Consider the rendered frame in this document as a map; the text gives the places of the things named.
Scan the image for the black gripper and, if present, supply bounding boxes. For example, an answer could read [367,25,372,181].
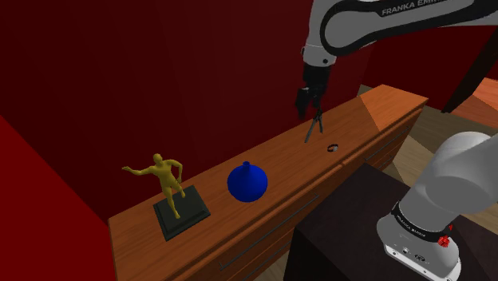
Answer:
[294,63,333,120]

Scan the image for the wooden chest of drawers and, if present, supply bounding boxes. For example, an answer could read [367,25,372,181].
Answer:
[108,84,429,281]

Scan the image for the blue round vase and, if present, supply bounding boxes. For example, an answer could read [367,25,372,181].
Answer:
[227,160,269,204]

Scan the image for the dark robot stand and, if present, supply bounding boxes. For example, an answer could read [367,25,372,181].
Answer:
[283,162,498,281]

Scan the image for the gold figure on dark base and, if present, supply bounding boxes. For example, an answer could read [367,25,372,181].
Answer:
[121,152,211,242]

